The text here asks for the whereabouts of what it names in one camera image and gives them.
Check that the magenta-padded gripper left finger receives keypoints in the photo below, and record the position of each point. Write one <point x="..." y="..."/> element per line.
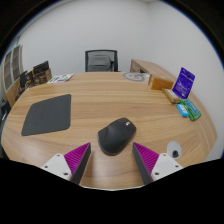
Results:
<point x="56" y="164"/>

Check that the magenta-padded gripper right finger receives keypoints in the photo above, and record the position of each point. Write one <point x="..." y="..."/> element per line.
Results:
<point x="165" y="165"/>

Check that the black computer mouse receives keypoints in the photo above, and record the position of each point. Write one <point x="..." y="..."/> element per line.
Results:
<point x="116" y="136"/>

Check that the dark grey mouse pad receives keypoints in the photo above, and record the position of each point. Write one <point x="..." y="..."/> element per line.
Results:
<point x="48" y="115"/>

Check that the white round desk grommet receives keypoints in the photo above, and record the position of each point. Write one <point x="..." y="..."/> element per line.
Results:
<point x="174" y="149"/>

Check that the small blue pack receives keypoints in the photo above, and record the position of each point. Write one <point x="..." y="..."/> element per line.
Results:
<point x="182" y="110"/>

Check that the green pack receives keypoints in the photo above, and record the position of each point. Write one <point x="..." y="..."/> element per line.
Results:
<point x="192" y="109"/>

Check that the black padded armchair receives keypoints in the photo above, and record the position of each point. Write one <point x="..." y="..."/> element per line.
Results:
<point x="3" y="123"/>

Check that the small tan box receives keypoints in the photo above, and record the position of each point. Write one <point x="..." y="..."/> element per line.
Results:
<point x="171" y="96"/>

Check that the orange-brown cardboard box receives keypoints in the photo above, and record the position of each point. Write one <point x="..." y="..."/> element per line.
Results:
<point x="161" y="83"/>

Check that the purple upright package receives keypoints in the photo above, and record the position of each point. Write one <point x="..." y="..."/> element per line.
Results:
<point x="183" y="83"/>

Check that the green and white leaflet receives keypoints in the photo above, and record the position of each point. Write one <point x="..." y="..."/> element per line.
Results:
<point x="60" y="78"/>

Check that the large brown cardboard box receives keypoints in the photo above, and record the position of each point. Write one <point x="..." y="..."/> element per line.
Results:
<point x="44" y="78"/>

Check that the small brown cardboard box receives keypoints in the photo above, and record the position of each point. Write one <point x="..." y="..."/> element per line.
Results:
<point x="29" y="79"/>

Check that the black visitor chair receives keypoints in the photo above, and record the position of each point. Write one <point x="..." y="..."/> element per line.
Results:
<point x="22" y="80"/>

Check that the black box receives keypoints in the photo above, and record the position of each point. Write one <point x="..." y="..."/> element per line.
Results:
<point x="40" y="67"/>

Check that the wooden shelf unit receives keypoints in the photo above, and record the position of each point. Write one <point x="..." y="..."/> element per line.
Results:
<point x="11" y="76"/>

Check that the wooden side desk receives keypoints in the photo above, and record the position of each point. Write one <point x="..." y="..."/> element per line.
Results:
<point x="150" y="66"/>

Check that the black mesh office chair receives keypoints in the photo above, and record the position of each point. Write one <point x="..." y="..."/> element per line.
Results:
<point x="100" y="61"/>

